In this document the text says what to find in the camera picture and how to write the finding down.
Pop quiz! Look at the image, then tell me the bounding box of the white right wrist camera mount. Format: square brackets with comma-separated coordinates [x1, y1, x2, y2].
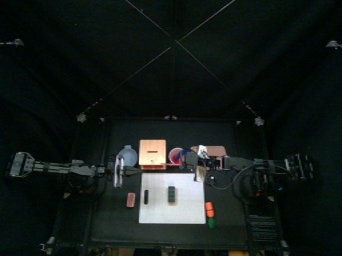
[193, 144, 211, 183]

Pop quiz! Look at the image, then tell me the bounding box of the gray bowl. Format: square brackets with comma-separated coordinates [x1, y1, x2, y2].
[116, 144, 139, 168]

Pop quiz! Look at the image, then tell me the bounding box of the orange toy carrot green top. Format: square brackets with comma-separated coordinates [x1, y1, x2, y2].
[204, 201, 217, 230]

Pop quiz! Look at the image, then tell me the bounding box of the metal wall clamp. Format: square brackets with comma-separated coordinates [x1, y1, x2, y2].
[0, 38, 25, 47]
[326, 39, 342, 50]

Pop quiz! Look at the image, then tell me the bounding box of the white cutting board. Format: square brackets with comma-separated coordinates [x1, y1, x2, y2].
[137, 172, 207, 225]

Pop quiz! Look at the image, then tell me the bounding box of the brown flat plate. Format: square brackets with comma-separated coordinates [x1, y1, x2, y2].
[189, 145, 228, 158]

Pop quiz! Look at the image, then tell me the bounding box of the black looped cable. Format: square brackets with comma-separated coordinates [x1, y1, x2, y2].
[205, 165, 257, 192]

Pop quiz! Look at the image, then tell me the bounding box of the thin diagonal steel wire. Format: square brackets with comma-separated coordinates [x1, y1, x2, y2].
[123, 0, 261, 122]
[80, 0, 236, 118]

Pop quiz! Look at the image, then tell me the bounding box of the red and white nigiri toy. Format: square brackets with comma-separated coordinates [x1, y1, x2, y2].
[125, 192, 136, 209]

